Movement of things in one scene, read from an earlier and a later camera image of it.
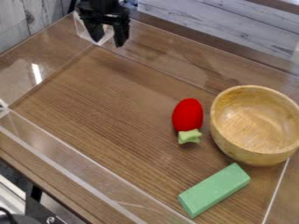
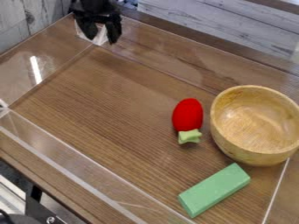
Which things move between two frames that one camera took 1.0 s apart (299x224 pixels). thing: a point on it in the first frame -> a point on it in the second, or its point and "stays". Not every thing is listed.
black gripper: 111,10 -> 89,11
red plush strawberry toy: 187,119 stays
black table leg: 36,193 stays
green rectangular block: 205,194 stays
